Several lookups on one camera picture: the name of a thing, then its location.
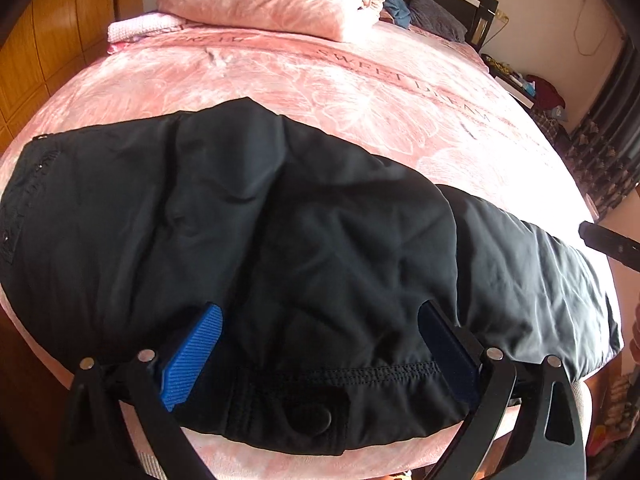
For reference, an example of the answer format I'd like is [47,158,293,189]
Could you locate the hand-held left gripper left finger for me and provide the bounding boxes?
[57,302,226,480]

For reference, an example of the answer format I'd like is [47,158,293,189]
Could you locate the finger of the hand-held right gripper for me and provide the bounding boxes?
[578,221,640,275]

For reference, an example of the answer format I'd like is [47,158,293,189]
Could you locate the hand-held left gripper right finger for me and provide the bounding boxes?
[417,302,587,480]

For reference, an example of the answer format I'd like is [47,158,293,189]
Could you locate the black pants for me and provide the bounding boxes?
[0,97,625,458]

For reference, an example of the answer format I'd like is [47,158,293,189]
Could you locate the dark patterned curtain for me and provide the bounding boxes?
[562,35,640,221]

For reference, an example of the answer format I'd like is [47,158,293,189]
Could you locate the red cloth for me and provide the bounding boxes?
[525,75,568,111]

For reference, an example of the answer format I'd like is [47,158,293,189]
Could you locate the cluttered bedside table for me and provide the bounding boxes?
[482,52,571,136]

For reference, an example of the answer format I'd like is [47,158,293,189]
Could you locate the pink floral bed blanket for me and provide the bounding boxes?
[0,20,623,476]

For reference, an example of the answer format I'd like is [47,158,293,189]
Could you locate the grey pillow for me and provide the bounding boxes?
[409,0,468,43]

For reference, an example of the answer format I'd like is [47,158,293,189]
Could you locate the blue cloth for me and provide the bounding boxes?
[382,0,413,28]

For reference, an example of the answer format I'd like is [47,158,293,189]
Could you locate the pale pink knitted cloth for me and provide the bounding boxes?
[107,14,183,45]

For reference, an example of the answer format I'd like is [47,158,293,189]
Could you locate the wooden wardrobe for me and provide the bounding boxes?
[0,0,161,148]

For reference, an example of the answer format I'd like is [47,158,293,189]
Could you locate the folded pink quilt stack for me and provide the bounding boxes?
[157,0,393,42]

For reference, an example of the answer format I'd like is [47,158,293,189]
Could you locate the thin wall cable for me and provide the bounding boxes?
[572,0,608,57]

